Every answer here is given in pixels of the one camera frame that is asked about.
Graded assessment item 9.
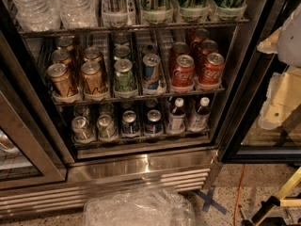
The back dark energy can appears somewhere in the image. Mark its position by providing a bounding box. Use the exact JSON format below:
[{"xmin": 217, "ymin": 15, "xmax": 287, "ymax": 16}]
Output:
[{"xmin": 141, "ymin": 43, "xmax": 158, "ymax": 56}]

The back left red cola can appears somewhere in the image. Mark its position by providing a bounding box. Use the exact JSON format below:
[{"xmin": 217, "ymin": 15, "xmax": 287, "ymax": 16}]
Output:
[{"xmin": 168, "ymin": 41, "xmax": 190, "ymax": 75}]

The left clear water bottle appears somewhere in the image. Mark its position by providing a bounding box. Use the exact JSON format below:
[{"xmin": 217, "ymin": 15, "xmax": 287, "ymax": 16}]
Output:
[{"xmin": 12, "ymin": 0, "xmax": 60, "ymax": 32}]

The yellow black stand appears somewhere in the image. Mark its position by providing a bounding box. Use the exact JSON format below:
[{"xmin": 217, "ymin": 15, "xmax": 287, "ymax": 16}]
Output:
[{"xmin": 242, "ymin": 168, "xmax": 301, "ymax": 226}]

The middle left gold can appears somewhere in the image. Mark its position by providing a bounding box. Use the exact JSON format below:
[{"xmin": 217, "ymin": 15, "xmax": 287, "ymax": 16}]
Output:
[{"xmin": 51, "ymin": 49, "xmax": 75, "ymax": 70}]

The left white-capped bottle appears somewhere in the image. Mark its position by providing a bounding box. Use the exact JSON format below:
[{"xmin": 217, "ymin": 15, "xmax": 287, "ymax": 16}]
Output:
[{"xmin": 168, "ymin": 97, "xmax": 185, "ymax": 133}]

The red cola can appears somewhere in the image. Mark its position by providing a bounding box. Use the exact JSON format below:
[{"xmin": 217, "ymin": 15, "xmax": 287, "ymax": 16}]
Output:
[
  {"xmin": 196, "ymin": 40, "xmax": 218, "ymax": 66},
  {"xmin": 198, "ymin": 53, "xmax": 225, "ymax": 85},
  {"xmin": 168, "ymin": 41, "xmax": 190, "ymax": 75},
  {"xmin": 171, "ymin": 55, "xmax": 195, "ymax": 88},
  {"xmin": 185, "ymin": 28, "xmax": 210, "ymax": 45}
]

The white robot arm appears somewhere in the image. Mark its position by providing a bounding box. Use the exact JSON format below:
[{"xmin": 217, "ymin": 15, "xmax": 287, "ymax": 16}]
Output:
[{"xmin": 257, "ymin": 4, "xmax": 301, "ymax": 130}]

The back left silver can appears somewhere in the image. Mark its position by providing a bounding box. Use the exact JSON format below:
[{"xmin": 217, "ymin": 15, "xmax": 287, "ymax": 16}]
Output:
[{"xmin": 73, "ymin": 105, "xmax": 91, "ymax": 121}]

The front blue energy can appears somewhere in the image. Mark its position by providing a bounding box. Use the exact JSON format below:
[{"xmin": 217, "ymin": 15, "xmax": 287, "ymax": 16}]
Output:
[{"xmin": 143, "ymin": 54, "xmax": 161, "ymax": 89}]

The left blue pepsi can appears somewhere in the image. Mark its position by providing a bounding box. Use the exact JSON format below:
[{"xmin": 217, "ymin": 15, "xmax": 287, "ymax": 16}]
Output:
[{"xmin": 121, "ymin": 110, "xmax": 139, "ymax": 136}]

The blue pepsi can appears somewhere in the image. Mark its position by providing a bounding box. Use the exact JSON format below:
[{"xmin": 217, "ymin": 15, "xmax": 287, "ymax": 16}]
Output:
[
  {"xmin": 121, "ymin": 110, "xmax": 139, "ymax": 136},
  {"xmin": 145, "ymin": 109, "xmax": 163, "ymax": 134}
]

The back right red cola can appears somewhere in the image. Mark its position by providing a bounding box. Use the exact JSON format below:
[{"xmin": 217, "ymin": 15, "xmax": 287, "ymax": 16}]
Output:
[{"xmin": 185, "ymin": 28, "xmax": 210, "ymax": 45}]

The open fridge glass door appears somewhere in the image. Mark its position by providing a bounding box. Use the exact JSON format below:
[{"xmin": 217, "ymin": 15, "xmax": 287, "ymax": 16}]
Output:
[{"xmin": 218, "ymin": 0, "xmax": 301, "ymax": 164}]

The orange cable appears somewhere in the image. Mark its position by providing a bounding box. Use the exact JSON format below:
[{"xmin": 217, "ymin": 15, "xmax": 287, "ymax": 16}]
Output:
[{"xmin": 232, "ymin": 164, "xmax": 248, "ymax": 226}]

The silver can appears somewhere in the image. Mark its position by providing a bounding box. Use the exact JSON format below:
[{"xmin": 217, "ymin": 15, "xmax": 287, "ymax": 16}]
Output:
[
  {"xmin": 73, "ymin": 105, "xmax": 91, "ymax": 121},
  {"xmin": 71, "ymin": 116, "xmax": 93, "ymax": 140},
  {"xmin": 99, "ymin": 102, "xmax": 114, "ymax": 117},
  {"xmin": 97, "ymin": 114, "xmax": 116, "ymax": 139}
]

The green soda can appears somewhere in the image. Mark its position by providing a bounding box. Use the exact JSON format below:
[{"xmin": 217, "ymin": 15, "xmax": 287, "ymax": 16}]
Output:
[
  {"xmin": 114, "ymin": 59, "xmax": 137, "ymax": 92},
  {"xmin": 113, "ymin": 45, "xmax": 132, "ymax": 61},
  {"xmin": 113, "ymin": 33, "xmax": 130, "ymax": 47}
]

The top shelf green can left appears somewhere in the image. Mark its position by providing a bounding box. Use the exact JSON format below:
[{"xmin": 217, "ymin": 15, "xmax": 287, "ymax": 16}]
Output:
[{"xmin": 140, "ymin": 0, "xmax": 172, "ymax": 24}]

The back left gold can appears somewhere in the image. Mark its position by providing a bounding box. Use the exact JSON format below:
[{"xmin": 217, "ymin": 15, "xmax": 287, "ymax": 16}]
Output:
[{"xmin": 56, "ymin": 36, "xmax": 75, "ymax": 51}]

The front right red cola can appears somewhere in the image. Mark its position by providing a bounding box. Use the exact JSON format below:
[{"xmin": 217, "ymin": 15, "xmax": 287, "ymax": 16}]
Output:
[{"xmin": 198, "ymin": 53, "xmax": 225, "ymax": 85}]

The top shelf green can middle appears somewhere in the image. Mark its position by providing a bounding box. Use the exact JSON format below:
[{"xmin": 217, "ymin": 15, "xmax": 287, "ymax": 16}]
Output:
[{"xmin": 177, "ymin": 0, "xmax": 209, "ymax": 22}]

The clear plastic bin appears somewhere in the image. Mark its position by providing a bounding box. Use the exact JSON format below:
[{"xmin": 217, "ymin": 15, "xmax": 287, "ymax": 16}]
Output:
[{"xmin": 83, "ymin": 188, "xmax": 196, "ymax": 226}]

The stainless steel fridge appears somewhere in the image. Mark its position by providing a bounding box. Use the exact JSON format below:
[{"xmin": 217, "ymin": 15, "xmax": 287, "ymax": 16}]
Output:
[{"xmin": 0, "ymin": 0, "xmax": 301, "ymax": 219}]

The clear water bottle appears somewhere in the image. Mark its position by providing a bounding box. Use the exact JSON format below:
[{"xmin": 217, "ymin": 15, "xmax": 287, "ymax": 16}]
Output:
[
  {"xmin": 59, "ymin": 0, "xmax": 98, "ymax": 29},
  {"xmin": 12, "ymin": 0, "xmax": 60, "ymax": 32}
]

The right clear water bottle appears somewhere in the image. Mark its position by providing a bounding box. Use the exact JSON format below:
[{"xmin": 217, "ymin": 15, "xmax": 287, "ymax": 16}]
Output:
[{"xmin": 59, "ymin": 0, "xmax": 98, "ymax": 29}]

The white-capped bottle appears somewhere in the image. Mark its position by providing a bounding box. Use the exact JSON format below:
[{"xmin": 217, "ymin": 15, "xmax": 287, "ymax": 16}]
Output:
[
  {"xmin": 168, "ymin": 97, "xmax": 185, "ymax": 133},
  {"xmin": 188, "ymin": 97, "xmax": 210, "ymax": 131}
]

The front left gold can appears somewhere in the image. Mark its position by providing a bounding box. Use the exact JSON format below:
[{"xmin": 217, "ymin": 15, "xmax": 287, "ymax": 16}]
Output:
[{"xmin": 46, "ymin": 63, "xmax": 78, "ymax": 97}]

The gold can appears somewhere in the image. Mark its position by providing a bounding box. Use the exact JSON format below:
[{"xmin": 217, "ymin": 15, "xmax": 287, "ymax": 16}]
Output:
[
  {"xmin": 56, "ymin": 36, "xmax": 75, "ymax": 51},
  {"xmin": 83, "ymin": 47, "xmax": 103, "ymax": 63},
  {"xmin": 51, "ymin": 49, "xmax": 75, "ymax": 70},
  {"xmin": 81, "ymin": 61, "xmax": 107, "ymax": 95},
  {"xmin": 46, "ymin": 63, "xmax": 78, "ymax": 97}
]

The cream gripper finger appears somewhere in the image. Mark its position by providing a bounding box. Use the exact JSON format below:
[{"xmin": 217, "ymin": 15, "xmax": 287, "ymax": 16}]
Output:
[
  {"xmin": 258, "ymin": 67, "xmax": 301, "ymax": 130},
  {"xmin": 257, "ymin": 27, "xmax": 281, "ymax": 54}
]

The right blue pepsi can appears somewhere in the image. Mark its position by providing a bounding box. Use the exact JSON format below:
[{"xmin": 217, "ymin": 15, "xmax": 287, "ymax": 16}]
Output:
[{"xmin": 145, "ymin": 109, "xmax": 163, "ymax": 134}]

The middle right red cola can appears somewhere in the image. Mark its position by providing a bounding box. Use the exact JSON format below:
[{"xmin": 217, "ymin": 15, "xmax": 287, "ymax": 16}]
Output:
[{"xmin": 196, "ymin": 40, "xmax": 218, "ymax": 66}]

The front left red cola can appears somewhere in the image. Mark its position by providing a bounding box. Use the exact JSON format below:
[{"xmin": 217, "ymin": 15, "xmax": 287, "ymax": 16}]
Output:
[{"xmin": 171, "ymin": 55, "xmax": 195, "ymax": 88}]

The right white-capped bottle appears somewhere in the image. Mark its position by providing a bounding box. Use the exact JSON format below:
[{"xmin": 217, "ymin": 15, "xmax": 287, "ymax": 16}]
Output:
[{"xmin": 188, "ymin": 97, "xmax": 210, "ymax": 131}]

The front left silver can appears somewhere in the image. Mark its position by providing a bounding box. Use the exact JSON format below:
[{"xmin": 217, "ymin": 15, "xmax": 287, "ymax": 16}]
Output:
[{"xmin": 71, "ymin": 116, "xmax": 93, "ymax": 140}]

